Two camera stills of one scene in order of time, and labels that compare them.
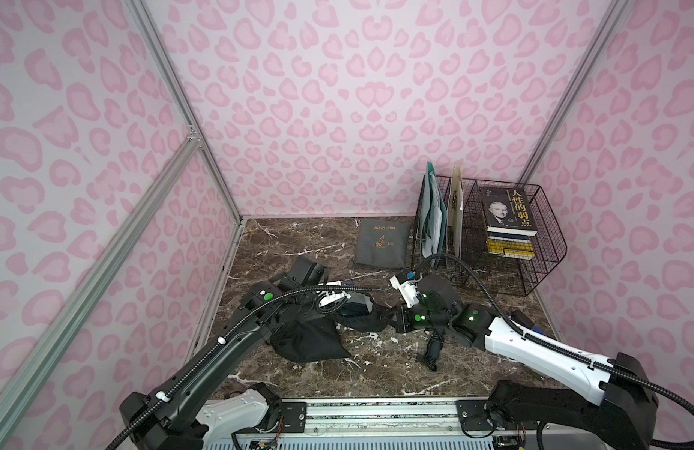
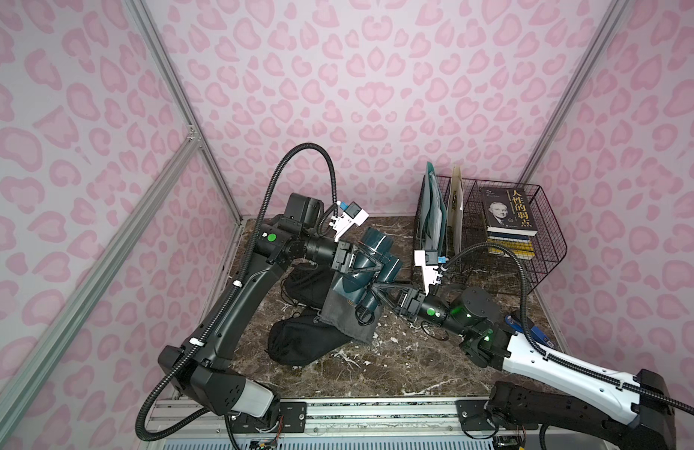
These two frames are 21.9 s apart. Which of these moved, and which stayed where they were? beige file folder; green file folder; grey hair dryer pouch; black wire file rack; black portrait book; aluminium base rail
Moved: grey hair dryer pouch
Stayed: green file folder; black wire file rack; aluminium base rail; beige file folder; black portrait book
